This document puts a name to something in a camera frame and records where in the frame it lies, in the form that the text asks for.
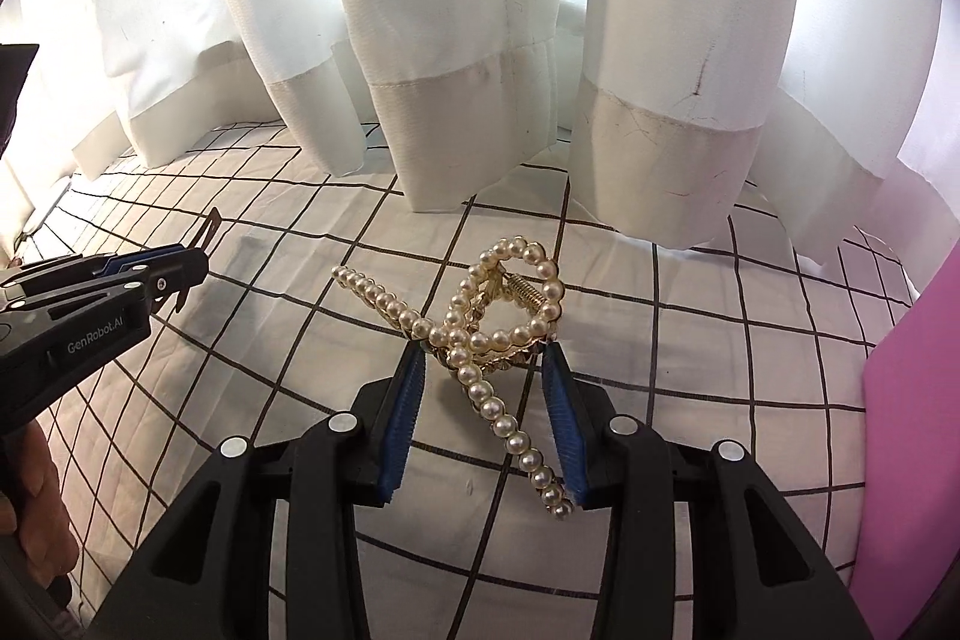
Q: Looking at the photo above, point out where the purple plastic bin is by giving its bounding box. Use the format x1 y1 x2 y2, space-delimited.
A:
861 287 960 605

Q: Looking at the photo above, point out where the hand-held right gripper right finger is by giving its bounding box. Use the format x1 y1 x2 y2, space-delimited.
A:
540 340 875 640

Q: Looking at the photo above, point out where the white black checked cloth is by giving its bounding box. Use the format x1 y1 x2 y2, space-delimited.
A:
0 119 925 640

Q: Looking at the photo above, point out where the white curtain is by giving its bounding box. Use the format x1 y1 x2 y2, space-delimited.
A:
0 0 960 281

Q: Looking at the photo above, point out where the thin metal hair clip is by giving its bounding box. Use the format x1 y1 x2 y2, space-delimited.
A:
183 208 224 256

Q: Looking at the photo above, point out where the person's left hand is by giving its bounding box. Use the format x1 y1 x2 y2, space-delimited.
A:
0 416 73 600

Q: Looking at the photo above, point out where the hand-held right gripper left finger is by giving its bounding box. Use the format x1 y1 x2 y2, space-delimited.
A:
88 340 430 640

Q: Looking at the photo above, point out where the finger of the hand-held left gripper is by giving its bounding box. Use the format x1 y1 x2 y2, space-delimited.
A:
15 244 200 283
0 250 210 316

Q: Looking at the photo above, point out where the pearl hair claw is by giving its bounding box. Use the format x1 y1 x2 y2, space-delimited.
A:
331 239 577 522

